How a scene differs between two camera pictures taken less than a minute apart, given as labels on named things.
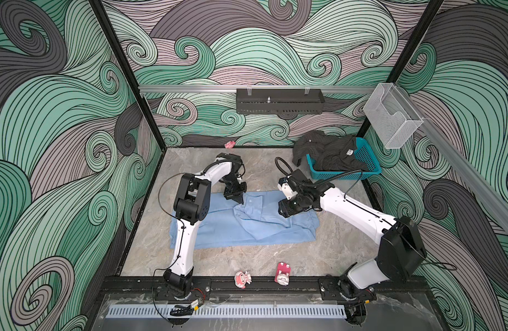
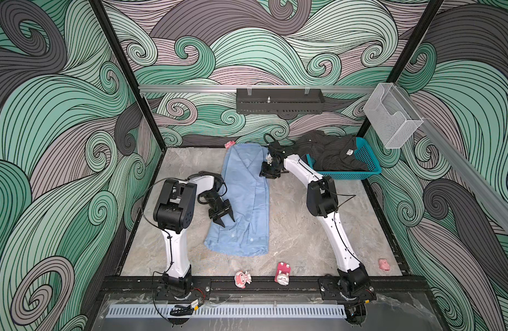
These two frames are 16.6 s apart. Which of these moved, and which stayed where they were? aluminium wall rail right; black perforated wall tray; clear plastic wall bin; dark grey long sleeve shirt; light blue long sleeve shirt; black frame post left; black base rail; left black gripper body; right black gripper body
Moved: left black gripper body; light blue long sleeve shirt; right black gripper body
Stayed: dark grey long sleeve shirt; clear plastic wall bin; black base rail; black perforated wall tray; black frame post left; aluminium wall rail right
